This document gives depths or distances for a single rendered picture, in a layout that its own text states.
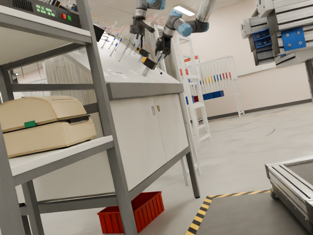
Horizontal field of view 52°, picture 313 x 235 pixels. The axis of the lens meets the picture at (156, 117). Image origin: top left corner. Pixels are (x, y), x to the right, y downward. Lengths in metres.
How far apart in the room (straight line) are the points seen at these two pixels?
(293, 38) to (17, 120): 1.13
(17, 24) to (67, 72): 2.45
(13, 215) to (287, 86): 9.56
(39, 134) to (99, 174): 0.40
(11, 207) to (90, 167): 0.65
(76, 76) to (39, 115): 2.24
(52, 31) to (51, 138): 0.33
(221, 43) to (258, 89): 1.83
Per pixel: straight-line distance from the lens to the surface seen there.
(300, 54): 1.62
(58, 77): 3.46
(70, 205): 1.52
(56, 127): 1.06
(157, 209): 2.31
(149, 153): 1.67
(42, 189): 1.59
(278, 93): 10.10
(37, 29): 1.03
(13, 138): 1.16
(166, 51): 2.07
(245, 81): 10.21
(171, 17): 2.06
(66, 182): 1.50
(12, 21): 0.96
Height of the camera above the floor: 0.73
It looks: 2 degrees down
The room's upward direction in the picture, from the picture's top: 12 degrees counter-clockwise
